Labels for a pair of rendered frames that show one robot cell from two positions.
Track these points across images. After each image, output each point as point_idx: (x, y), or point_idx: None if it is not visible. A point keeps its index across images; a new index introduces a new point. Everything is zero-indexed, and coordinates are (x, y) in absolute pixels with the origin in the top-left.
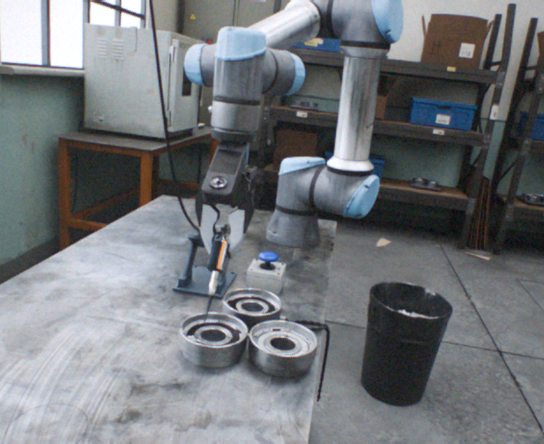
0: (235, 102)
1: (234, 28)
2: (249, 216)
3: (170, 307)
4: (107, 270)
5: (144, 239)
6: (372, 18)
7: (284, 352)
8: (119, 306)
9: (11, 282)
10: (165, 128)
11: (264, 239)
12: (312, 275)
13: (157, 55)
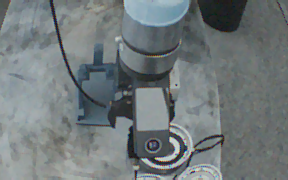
0: (160, 54)
1: (157, 0)
2: (170, 119)
3: (87, 152)
4: (21, 105)
5: (27, 36)
6: None
7: None
8: (53, 159)
9: None
10: (61, 48)
11: None
12: (194, 44)
13: (53, 9)
